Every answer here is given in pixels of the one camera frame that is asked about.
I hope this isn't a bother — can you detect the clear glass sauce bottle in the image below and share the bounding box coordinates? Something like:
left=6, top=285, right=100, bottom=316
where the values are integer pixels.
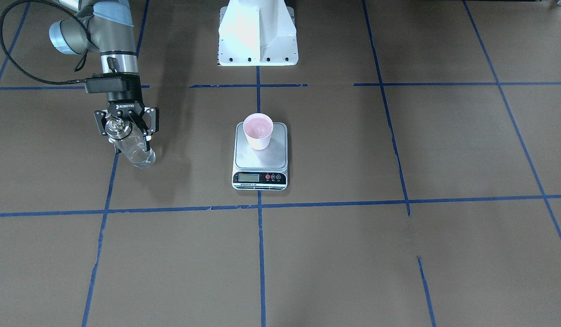
left=104, top=114, right=156, bottom=169

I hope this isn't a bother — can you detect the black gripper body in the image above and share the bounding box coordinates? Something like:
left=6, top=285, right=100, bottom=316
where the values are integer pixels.
left=106, top=73, right=144, bottom=122

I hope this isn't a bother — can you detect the silver digital kitchen scale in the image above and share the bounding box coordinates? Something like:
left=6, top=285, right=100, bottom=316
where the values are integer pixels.
left=231, top=122, right=289, bottom=191

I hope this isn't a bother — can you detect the black camera cable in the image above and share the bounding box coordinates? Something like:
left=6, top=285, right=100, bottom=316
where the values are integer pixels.
left=0, top=0, right=97, bottom=86

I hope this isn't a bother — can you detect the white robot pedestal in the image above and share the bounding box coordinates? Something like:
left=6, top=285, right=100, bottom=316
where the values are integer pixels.
left=217, top=0, right=299, bottom=67

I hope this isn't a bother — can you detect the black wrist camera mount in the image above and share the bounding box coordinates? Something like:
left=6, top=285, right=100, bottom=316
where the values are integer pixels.
left=84, top=74, right=128, bottom=94

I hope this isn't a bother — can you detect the pink plastic cup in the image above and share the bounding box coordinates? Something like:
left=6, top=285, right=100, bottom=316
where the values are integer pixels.
left=242, top=113, right=274, bottom=150

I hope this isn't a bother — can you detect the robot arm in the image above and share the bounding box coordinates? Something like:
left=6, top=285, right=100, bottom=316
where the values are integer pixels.
left=49, top=0, right=159, bottom=151

